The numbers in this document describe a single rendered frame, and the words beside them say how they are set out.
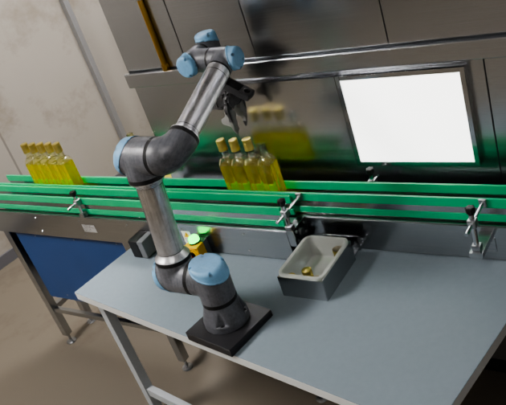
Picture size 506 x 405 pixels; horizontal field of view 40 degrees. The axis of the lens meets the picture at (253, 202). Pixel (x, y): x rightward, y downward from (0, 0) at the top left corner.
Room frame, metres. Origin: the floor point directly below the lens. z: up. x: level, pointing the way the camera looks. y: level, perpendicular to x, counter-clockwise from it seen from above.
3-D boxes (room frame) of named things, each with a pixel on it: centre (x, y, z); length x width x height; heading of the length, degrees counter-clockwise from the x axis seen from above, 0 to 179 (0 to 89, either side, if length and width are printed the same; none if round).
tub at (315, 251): (1.93, -0.13, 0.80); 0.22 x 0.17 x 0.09; 139
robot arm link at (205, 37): (2.31, -0.04, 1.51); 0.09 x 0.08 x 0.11; 140
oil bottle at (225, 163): (2.38, 0.04, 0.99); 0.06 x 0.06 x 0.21; 48
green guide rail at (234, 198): (2.73, 0.53, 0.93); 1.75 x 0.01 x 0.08; 49
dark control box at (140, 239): (2.50, 0.47, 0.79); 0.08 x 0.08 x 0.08; 49
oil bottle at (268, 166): (2.26, -0.10, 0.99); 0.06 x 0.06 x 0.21; 48
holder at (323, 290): (1.95, -0.15, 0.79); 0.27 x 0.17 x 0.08; 139
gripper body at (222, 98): (2.32, -0.03, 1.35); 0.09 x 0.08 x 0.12; 47
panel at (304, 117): (2.19, -0.38, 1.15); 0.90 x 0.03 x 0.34; 49
